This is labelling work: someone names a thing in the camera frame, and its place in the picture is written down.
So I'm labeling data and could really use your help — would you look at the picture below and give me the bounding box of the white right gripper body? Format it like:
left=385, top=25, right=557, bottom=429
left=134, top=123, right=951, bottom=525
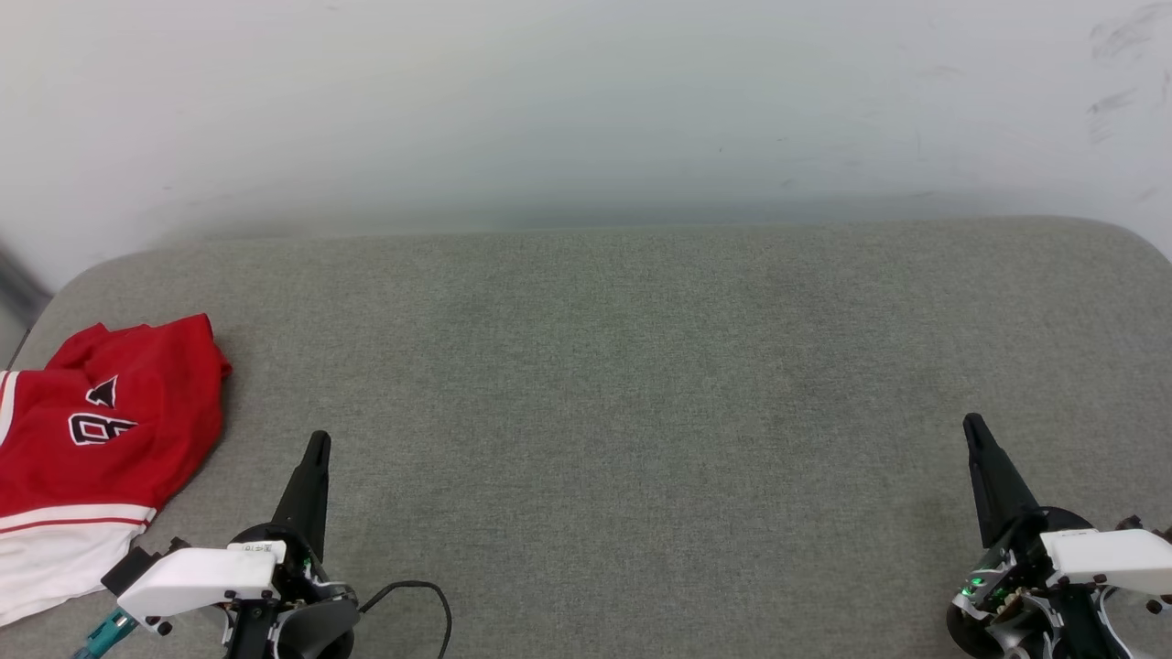
left=946, top=506, right=1172, bottom=659

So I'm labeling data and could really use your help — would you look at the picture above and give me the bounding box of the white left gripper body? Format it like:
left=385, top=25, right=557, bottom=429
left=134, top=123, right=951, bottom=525
left=117, top=522, right=360, bottom=659

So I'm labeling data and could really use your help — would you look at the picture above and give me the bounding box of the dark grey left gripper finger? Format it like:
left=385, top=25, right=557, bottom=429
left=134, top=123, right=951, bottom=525
left=272, top=430, right=331, bottom=560

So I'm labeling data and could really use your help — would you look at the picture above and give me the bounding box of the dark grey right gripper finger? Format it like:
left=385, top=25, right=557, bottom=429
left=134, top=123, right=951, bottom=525
left=961, top=414, right=1043, bottom=551

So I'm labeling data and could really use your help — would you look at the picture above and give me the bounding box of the red white basketball jersey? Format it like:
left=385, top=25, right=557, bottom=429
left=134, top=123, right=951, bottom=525
left=0, top=314, right=233, bottom=629

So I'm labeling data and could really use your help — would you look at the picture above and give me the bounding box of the grey fabric sofa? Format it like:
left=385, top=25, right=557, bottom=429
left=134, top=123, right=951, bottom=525
left=0, top=217, right=1172, bottom=659

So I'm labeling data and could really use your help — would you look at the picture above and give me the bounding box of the teal left cable connector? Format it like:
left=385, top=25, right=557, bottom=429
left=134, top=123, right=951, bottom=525
left=71, top=609, right=139, bottom=659

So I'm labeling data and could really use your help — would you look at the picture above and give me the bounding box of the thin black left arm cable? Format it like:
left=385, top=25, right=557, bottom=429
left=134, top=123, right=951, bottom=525
left=357, top=580, right=454, bottom=659

